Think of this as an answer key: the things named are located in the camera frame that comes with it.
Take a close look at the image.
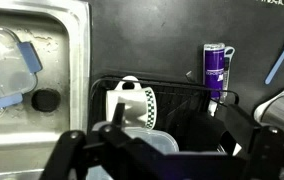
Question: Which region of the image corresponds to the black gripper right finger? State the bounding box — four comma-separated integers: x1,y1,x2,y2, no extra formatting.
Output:
225,104,284,180

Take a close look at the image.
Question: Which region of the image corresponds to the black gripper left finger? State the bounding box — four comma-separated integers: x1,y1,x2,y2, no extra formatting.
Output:
38,102,143,180

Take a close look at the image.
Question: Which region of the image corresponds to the white mug green checker band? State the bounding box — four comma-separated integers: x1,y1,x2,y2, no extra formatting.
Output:
105,75,158,130

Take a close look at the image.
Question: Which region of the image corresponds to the stainless steel sink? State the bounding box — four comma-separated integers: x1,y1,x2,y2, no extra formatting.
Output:
0,0,92,180

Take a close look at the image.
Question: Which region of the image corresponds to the blue plastic fork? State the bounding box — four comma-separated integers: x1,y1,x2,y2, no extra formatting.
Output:
264,26,284,85

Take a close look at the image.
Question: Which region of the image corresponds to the clear plastic food container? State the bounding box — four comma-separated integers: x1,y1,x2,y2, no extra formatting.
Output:
91,121,180,180

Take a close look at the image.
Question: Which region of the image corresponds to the purple pump bottle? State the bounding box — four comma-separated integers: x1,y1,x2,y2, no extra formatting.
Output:
202,42,236,103

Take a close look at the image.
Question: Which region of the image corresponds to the black wire dish rack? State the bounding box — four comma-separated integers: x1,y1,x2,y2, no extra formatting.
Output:
87,75,241,158

